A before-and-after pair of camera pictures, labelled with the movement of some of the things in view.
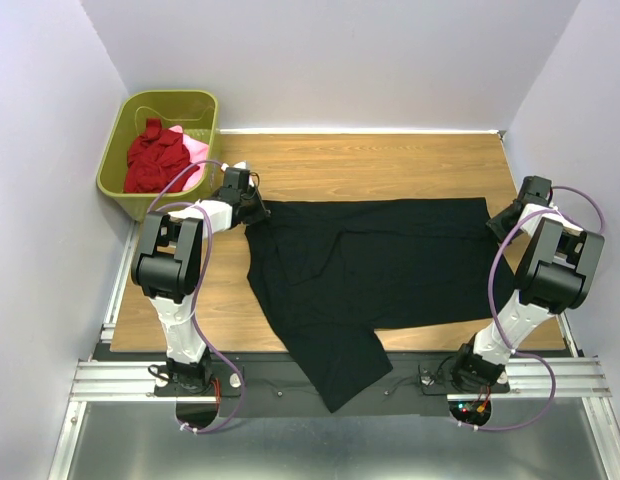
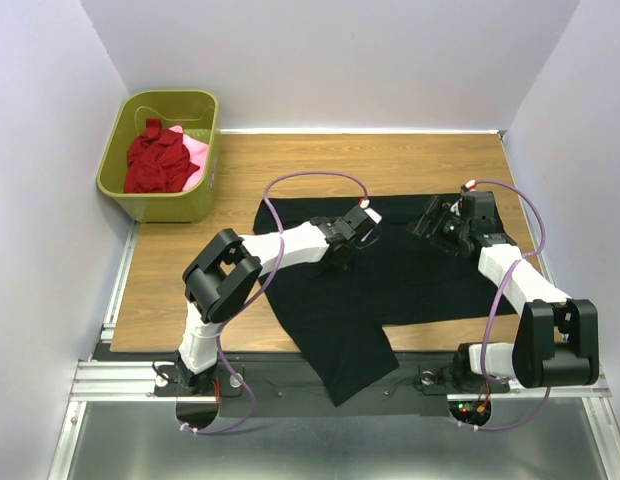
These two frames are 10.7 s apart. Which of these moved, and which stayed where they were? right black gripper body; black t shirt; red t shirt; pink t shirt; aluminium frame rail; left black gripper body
Moved: right black gripper body; left black gripper body
Stayed: black t shirt; red t shirt; aluminium frame rail; pink t shirt
